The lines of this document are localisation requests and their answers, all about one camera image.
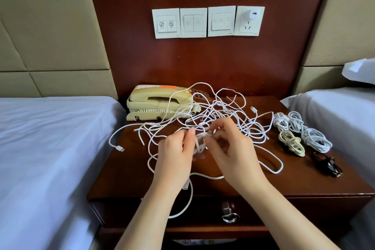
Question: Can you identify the person's left hand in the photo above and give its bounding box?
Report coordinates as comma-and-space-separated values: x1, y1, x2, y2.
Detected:
151, 128, 198, 196

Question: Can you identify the person's right hand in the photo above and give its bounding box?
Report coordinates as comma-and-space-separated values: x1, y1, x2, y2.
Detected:
203, 117, 268, 192

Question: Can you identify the cream cable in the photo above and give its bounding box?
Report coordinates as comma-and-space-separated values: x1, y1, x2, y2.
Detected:
278, 130, 307, 157

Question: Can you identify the dark wooden drawer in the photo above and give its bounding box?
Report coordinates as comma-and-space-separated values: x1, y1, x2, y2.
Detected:
100, 197, 367, 230

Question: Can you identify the thin black cable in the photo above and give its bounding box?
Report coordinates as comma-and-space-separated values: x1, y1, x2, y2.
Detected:
311, 151, 343, 178

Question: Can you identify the person's left forearm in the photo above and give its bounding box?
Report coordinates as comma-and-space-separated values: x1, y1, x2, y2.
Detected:
115, 184, 191, 250

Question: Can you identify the person's right forearm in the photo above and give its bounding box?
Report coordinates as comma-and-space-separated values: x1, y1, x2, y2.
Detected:
243, 173, 341, 250

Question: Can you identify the wooden nightstand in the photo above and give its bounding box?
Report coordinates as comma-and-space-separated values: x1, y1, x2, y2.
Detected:
87, 96, 375, 250

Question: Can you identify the white crumpled bag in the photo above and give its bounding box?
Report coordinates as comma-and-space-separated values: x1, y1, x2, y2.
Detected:
176, 238, 235, 246

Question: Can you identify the right bed white sheet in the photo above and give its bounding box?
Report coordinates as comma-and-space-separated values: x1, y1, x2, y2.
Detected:
280, 87, 375, 250

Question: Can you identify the bed white sheet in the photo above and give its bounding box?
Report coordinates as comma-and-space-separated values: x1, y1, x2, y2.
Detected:
280, 87, 375, 250
0, 96, 125, 250

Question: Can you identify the left bed white sheet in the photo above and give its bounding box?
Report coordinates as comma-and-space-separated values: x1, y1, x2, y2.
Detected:
0, 96, 125, 250

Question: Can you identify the white pillow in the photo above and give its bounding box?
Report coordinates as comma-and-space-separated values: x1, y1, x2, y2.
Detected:
342, 57, 375, 86

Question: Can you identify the beige padded headboard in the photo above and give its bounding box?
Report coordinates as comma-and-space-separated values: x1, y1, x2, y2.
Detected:
0, 0, 118, 100
291, 0, 375, 95

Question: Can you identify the metal ring drawer handle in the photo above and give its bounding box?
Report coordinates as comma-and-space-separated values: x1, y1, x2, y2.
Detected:
221, 201, 240, 224

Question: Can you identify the beige corded telephone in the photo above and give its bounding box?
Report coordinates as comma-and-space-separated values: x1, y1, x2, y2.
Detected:
126, 84, 202, 122

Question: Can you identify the dark wooden wall panel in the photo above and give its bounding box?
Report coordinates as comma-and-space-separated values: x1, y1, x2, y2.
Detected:
84, 0, 335, 100

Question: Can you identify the white wall socket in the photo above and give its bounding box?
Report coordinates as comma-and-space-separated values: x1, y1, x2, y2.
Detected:
234, 5, 266, 37

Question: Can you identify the white triple rocker wall switch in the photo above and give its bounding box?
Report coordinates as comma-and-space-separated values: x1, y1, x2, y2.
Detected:
207, 5, 237, 37

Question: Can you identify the white double rocker wall switch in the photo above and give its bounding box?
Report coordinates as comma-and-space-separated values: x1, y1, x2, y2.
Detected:
180, 8, 208, 38

